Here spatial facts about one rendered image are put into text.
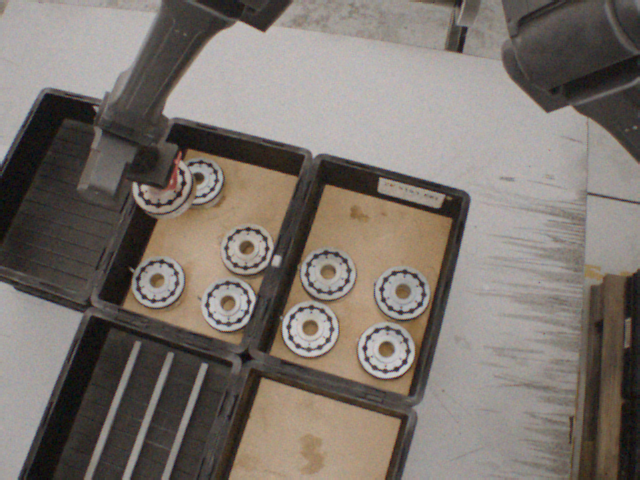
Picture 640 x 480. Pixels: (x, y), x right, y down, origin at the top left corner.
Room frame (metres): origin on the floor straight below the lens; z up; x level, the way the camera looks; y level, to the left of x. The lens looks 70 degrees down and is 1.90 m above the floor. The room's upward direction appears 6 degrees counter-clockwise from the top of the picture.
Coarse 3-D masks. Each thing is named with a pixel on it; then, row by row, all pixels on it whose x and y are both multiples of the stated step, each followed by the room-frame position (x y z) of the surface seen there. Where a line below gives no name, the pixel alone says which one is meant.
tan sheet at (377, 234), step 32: (352, 192) 0.49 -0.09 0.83; (320, 224) 0.43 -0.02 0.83; (352, 224) 0.42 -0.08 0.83; (384, 224) 0.42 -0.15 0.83; (416, 224) 0.41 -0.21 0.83; (448, 224) 0.40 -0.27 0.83; (352, 256) 0.36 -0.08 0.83; (384, 256) 0.35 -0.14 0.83; (416, 256) 0.34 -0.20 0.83; (352, 320) 0.23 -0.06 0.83; (384, 320) 0.23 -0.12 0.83; (416, 320) 0.22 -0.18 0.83; (288, 352) 0.19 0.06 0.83; (352, 352) 0.17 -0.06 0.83; (384, 352) 0.17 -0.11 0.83; (416, 352) 0.16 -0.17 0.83; (384, 384) 0.11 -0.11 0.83
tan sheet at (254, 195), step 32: (224, 160) 0.59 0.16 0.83; (256, 192) 0.51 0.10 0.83; (288, 192) 0.50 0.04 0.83; (160, 224) 0.46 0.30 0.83; (192, 224) 0.46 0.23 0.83; (224, 224) 0.45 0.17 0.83; (256, 224) 0.44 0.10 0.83; (192, 256) 0.39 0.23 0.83; (192, 288) 0.32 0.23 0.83; (256, 288) 0.31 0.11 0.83; (192, 320) 0.26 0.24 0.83
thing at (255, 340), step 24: (312, 168) 0.50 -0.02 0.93; (360, 168) 0.49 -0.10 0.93; (456, 192) 0.43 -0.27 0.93; (288, 240) 0.36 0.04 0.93; (456, 240) 0.34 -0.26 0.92; (264, 312) 0.24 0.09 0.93; (432, 336) 0.17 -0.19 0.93; (264, 360) 0.16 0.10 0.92; (288, 360) 0.15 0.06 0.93; (432, 360) 0.13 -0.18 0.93; (336, 384) 0.11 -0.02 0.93; (360, 384) 0.10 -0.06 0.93
